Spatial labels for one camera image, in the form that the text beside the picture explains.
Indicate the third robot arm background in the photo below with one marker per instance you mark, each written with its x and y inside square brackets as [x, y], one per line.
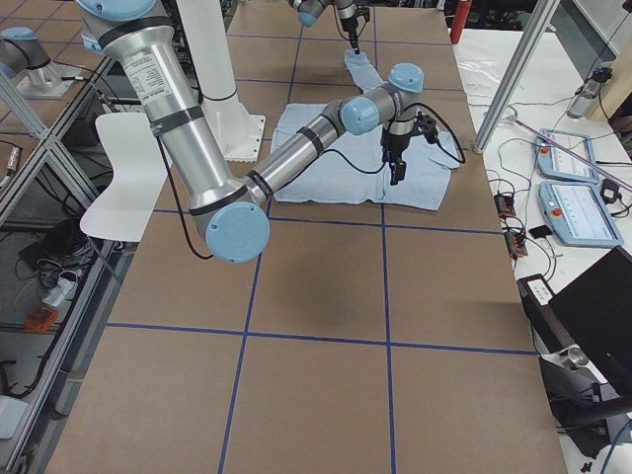
[22, 52]

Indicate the aluminium frame post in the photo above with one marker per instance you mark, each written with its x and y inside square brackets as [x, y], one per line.
[528, 43]

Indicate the light blue button-up shirt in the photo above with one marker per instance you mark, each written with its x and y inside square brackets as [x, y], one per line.
[351, 171]

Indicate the white plastic chair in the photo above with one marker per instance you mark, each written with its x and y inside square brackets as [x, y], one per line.
[121, 212]

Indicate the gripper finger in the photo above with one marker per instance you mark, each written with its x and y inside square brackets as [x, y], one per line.
[401, 167]
[393, 167]
[353, 41]

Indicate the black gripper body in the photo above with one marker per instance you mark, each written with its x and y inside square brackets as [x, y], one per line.
[394, 146]
[347, 22]

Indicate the water bottle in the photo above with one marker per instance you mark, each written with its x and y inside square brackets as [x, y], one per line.
[588, 93]

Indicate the clear plastic bag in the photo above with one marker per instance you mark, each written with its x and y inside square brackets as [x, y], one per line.
[479, 76]

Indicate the white central column mount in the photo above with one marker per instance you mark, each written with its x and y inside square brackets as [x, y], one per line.
[237, 132]

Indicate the red cylinder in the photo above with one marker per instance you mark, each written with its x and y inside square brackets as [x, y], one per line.
[459, 20]

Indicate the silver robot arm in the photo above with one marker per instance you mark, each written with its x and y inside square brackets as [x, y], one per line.
[309, 11]
[229, 211]

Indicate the teach pendant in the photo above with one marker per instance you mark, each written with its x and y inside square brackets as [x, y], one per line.
[557, 165]
[577, 215]

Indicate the near teach pendant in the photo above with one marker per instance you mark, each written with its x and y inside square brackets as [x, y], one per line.
[577, 215]

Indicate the black camera mount wrist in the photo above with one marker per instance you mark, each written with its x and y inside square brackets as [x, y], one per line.
[425, 126]

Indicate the orange box under table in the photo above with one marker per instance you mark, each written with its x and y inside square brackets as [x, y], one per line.
[41, 319]

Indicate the black laptop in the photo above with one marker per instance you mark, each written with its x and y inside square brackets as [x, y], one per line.
[593, 311]

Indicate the far teach pendant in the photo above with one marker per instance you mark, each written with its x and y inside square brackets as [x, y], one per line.
[557, 165]

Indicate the purple reacher stick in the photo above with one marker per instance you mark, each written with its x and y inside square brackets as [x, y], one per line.
[573, 154]

